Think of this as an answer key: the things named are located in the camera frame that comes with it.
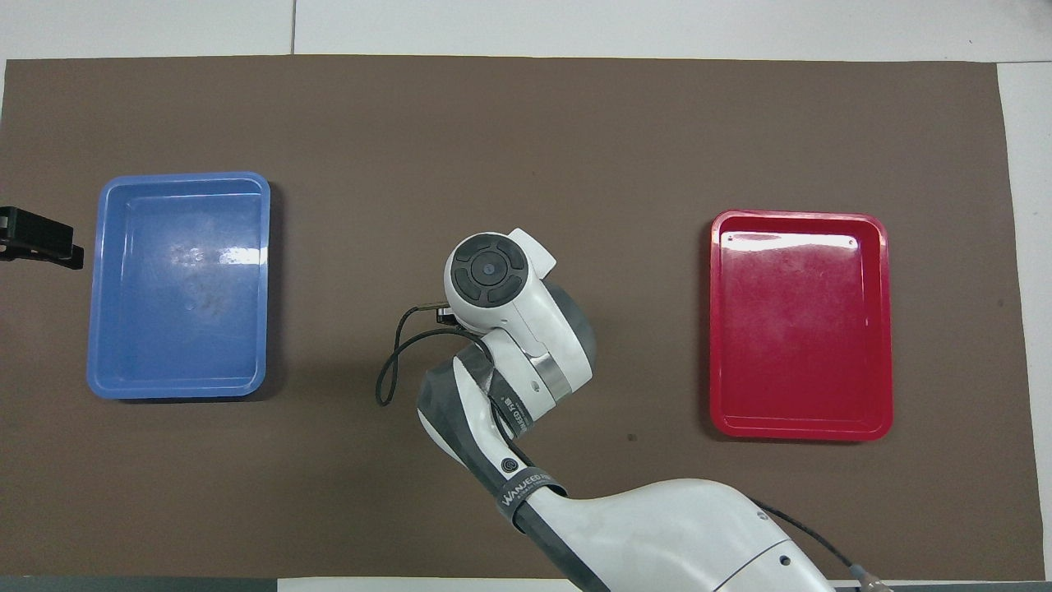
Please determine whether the black right arm link cable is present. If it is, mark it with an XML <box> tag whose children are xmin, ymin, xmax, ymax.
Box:
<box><xmin>748</xmin><ymin>496</ymin><xmax>898</xmax><ymax>592</ymax></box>

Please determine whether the brown table mat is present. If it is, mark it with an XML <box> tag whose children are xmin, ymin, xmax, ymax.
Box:
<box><xmin>0</xmin><ymin>55</ymin><xmax>1046</xmax><ymax>581</ymax></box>

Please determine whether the red plastic tray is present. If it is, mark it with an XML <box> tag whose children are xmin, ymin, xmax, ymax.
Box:
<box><xmin>709</xmin><ymin>210</ymin><xmax>894</xmax><ymax>442</ymax></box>

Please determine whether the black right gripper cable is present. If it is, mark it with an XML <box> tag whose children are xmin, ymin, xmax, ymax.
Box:
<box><xmin>376</xmin><ymin>304</ymin><xmax>486</xmax><ymax>409</ymax></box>

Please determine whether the blue plastic tray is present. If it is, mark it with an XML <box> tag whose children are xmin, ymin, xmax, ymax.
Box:
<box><xmin>86</xmin><ymin>171</ymin><xmax>271</xmax><ymax>401</ymax></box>

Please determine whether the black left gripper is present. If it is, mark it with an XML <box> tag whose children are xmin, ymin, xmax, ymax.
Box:
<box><xmin>0</xmin><ymin>206</ymin><xmax>85</xmax><ymax>271</ymax></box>

